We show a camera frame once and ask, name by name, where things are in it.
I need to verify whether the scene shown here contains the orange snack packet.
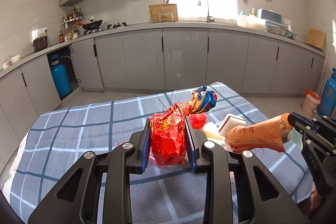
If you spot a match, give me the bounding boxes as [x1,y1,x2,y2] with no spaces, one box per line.
[225,113,293,153]

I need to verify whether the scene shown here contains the red snack wrapper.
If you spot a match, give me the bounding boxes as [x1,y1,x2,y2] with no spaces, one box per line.
[150,86,218,165]

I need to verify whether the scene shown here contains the white sponge block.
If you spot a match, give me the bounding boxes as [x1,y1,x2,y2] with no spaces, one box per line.
[219,114,246,136]

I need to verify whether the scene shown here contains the red foam net sleeve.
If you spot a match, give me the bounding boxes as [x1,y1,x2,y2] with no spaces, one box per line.
[189,113,207,130]

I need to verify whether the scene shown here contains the right hand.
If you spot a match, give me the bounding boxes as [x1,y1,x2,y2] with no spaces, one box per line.
[298,183,324,216]

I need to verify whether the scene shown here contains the pink bucket red lid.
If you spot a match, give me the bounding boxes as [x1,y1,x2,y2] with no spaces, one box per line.
[301,90,321,118]

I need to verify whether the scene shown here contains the small wooden board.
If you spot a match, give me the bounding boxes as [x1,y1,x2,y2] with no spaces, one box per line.
[305,28,326,50]

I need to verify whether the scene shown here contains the steel bowl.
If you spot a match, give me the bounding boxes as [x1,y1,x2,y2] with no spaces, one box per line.
[268,26,288,37]

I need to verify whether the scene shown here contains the grey base cabinets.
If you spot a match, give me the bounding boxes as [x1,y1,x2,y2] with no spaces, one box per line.
[0,27,326,169]

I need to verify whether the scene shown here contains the blue dish rack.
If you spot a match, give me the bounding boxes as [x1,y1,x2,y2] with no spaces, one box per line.
[257,9,288,31]

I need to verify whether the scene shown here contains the white plastic container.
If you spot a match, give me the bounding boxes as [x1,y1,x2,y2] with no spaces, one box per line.
[236,15,265,31]

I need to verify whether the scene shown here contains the blue gas cylinder under counter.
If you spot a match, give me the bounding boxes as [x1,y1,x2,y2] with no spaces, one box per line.
[50,54,72,100]

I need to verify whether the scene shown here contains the chrome sink faucet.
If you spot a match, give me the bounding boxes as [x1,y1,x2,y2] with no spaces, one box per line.
[197,0,215,23]

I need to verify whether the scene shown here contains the black wok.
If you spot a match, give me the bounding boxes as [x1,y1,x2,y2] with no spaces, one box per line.
[75,20,102,31]

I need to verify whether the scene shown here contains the spice rack with bottles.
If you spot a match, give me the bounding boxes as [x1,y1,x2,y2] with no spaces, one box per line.
[59,6,84,43]

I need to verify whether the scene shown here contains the wooden cutting board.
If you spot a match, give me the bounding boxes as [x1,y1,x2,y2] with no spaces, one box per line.
[149,4,178,23]

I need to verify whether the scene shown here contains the dark rice cooker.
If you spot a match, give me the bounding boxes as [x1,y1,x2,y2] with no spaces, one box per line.
[33,35,49,53]

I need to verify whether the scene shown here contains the blue gas cylinder by wall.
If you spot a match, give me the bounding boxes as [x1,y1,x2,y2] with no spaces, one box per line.
[317,68,336,118]

